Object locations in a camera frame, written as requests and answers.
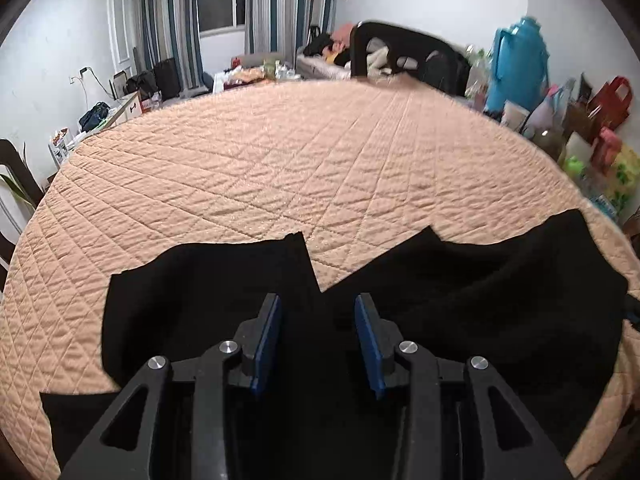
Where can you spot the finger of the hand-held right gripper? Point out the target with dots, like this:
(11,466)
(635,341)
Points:
(633,315)

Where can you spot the cluttered low table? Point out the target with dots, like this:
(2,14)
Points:
(250,75)

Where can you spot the wall socket with charger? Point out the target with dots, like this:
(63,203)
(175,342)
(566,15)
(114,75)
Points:
(85,71)

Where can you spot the black suitcase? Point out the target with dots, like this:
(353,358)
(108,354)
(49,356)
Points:
(166,77)

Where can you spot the black bag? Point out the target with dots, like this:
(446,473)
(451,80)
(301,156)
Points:
(141,84)

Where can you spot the white cabinet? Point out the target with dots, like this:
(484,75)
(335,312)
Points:
(127,107)

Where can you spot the clear plastic bottle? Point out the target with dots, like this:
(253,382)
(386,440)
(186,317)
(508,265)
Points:
(477,77)

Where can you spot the blue thermos jug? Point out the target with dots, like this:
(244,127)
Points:
(520,65)

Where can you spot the white cup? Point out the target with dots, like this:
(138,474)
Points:
(515,116)

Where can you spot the black pants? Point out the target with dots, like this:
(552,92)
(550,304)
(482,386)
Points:
(475,300)

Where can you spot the peach quilted blanket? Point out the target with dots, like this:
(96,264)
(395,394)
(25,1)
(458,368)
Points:
(300,170)

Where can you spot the striped curtain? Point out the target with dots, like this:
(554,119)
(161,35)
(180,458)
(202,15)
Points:
(290,5)
(165,15)

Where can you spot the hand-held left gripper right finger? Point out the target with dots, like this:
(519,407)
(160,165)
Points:
(369,345)

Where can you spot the green print bag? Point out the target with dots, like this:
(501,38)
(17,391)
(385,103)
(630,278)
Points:
(625,185)

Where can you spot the brown paper bag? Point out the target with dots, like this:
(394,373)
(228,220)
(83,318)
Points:
(580,122)

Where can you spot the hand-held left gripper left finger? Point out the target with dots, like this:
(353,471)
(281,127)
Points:
(267,340)

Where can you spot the black plastic chair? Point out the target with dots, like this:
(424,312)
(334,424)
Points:
(10,151)
(400,35)

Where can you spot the blue bag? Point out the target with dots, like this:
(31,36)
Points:
(94,116)

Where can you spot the red gift bag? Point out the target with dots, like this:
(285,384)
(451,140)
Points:
(610,105)

